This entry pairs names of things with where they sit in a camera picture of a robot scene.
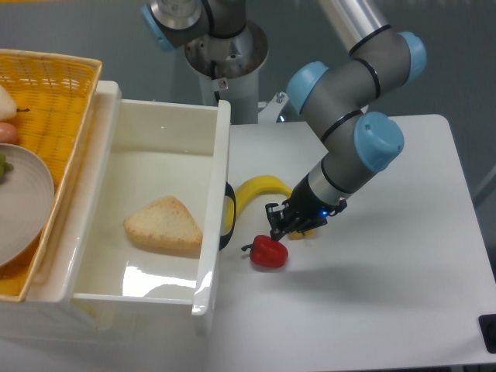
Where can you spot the yellow bell pepper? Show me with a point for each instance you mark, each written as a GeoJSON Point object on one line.
{"type": "Point", "coordinates": [310, 234]}

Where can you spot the red bell pepper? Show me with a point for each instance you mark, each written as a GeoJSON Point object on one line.
{"type": "Point", "coordinates": [266, 252]}

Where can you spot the pink sausage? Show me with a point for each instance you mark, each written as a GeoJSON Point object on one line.
{"type": "Point", "coordinates": [8, 133]}

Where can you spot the bread slice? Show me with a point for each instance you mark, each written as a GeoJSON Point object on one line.
{"type": "Point", "coordinates": [165, 226]}

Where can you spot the white pear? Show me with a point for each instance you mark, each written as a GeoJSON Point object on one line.
{"type": "Point", "coordinates": [8, 107]}

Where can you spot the yellow woven basket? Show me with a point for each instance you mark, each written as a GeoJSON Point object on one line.
{"type": "Point", "coordinates": [58, 90]}

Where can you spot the black corner device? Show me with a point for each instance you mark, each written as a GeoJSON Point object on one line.
{"type": "Point", "coordinates": [487, 325]}

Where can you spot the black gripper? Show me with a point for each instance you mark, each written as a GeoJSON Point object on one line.
{"type": "Point", "coordinates": [304, 211]}

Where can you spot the white drawer cabinet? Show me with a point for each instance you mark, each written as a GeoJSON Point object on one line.
{"type": "Point", "coordinates": [50, 311]}

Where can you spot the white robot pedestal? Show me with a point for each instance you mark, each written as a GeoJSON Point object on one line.
{"type": "Point", "coordinates": [228, 69]}

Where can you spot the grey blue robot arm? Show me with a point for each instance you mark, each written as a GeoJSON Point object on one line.
{"type": "Point", "coordinates": [359, 144]}

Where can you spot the grey ridged plate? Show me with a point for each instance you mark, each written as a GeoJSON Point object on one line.
{"type": "Point", "coordinates": [27, 195]}

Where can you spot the green grapes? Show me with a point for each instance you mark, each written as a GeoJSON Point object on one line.
{"type": "Point", "coordinates": [5, 166]}

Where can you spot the yellow banana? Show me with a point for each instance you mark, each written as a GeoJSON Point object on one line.
{"type": "Point", "coordinates": [248, 191]}

